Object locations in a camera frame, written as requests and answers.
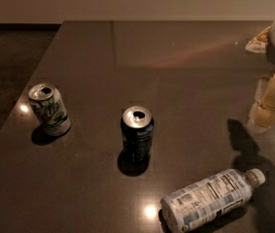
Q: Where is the blue label plastic bottle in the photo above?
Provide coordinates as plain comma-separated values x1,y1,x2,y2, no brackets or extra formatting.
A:
160,169,265,233

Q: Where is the white green 7up can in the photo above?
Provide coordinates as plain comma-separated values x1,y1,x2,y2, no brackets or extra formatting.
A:
28,83,71,137

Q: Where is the dark blue pepsi can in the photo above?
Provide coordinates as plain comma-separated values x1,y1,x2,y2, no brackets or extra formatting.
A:
120,106,155,163

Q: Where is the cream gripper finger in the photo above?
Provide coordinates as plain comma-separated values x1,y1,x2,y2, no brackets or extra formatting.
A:
245,26,270,53
247,73,275,133

